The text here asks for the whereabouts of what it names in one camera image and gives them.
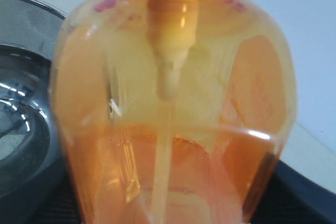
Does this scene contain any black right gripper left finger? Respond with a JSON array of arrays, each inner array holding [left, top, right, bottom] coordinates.
[[1, 166, 82, 223]]

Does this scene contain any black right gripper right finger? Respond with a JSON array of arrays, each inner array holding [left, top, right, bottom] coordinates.
[[250, 161, 335, 224]]

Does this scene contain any orange pump soap bottle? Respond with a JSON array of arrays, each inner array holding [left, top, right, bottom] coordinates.
[[50, 0, 297, 223]]

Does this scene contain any small stainless steel bowl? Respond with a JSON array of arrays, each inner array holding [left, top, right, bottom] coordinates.
[[1, 45, 60, 185]]

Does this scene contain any steel mesh colander basket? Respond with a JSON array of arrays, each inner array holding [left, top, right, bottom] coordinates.
[[0, 0, 69, 198]]

